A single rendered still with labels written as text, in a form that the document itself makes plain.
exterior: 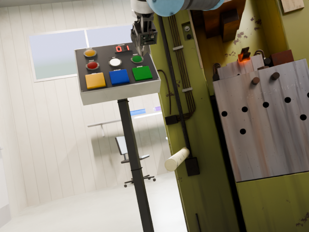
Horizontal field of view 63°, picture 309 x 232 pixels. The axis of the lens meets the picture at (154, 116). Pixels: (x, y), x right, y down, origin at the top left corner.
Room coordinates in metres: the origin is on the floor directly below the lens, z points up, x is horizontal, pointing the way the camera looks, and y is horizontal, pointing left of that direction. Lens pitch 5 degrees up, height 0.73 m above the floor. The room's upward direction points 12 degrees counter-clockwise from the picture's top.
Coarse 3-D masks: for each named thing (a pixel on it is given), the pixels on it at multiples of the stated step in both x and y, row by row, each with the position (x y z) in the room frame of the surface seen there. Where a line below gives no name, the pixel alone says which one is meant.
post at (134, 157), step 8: (120, 104) 1.16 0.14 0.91; (128, 104) 1.18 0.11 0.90; (120, 112) 1.16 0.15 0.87; (128, 112) 1.16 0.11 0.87; (128, 120) 1.15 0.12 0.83; (128, 128) 1.15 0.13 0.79; (128, 136) 1.16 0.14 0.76; (128, 144) 1.16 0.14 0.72; (136, 144) 1.18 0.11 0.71; (128, 152) 1.16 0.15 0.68; (136, 152) 1.16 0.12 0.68; (136, 160) 1.15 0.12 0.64; (136, 168) 1.15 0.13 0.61; (136, 176) 1.16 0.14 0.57; (136, 184) 1.16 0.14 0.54; (144, 184) 1.18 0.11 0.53; (136, 192) 1.16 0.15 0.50; (144, 192) 1.16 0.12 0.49; (144, 200) 1.15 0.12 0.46; (144, 208) 1.15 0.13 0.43; (144, 216) 1.16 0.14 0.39; (144, 224) 1.16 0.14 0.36; (152, 224) 1.18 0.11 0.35
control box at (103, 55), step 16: (96, 48) 1.14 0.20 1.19; (112, 48) 1.14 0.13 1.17; (80, 64) 1.07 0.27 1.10; (128, 64) 1.09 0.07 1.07; (144, 64) 1.10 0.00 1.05; (80, 80) 1.03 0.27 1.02; (144, 80) 1.05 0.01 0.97; (160, 80) 1.06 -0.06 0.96; (80, 96) 1.01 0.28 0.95; (96, 96) 1.03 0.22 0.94; (112, 96) 1.06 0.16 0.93; (128, 96) 1.08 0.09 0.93
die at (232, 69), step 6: (246, 60) 1.12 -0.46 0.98; (252, 60) 1.11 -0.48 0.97; (258, 60) 1.11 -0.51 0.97; (228, 66) 1.14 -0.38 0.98; (234, 66) 1.13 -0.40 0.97; (240, 66) 1.13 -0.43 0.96; (246, 66) 1.12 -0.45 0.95; (252, 66) 1.11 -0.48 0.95; (258, 66) 1.11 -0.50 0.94; (222, 72) 1.14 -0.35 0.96; (228, 72) 1.14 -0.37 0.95; (234, 72) 1.13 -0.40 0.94; (240, 72) 1.13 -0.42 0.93; (246, 72) 1.12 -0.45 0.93; (222, 78) 1.15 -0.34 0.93
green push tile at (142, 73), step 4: (132, 68) 1.07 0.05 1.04; (136, 68) 1.07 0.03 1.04; (140, 68) 1.08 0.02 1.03; (144, 68) 1.08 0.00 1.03; (148, 68) 1.08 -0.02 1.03; (136, 72) 1.06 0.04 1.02; (140, 72) 1.06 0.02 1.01; (144, 72) 1.06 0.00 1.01; (148, 72) 1.07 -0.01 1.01; (136, 76) 1.05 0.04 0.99; (140, 76) 1.05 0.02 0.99; (144, 76) 1.05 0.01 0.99; (148, 76) 1.05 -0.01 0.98; (136, 80) 1.04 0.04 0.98; (140, 80) 1.05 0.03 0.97
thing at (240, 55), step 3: (243, 48) 1.02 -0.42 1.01; (246, 48) 1.02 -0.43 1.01; (243, 51) 1.05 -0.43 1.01; (246, 51) 1.02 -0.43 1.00; (240, 54) 1.10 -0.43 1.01; (243, 54) 1.02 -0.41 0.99; (246, 54) 1.02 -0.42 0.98; (249, 54) 1.03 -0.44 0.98; (240, 57) 1.11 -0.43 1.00; (243, 57) 1.05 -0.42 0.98; (246, 57) 1.07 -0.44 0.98; (249, 57) 1.10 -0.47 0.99; (240, 60) 1.11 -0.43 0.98; (243, 60) 1.11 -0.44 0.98
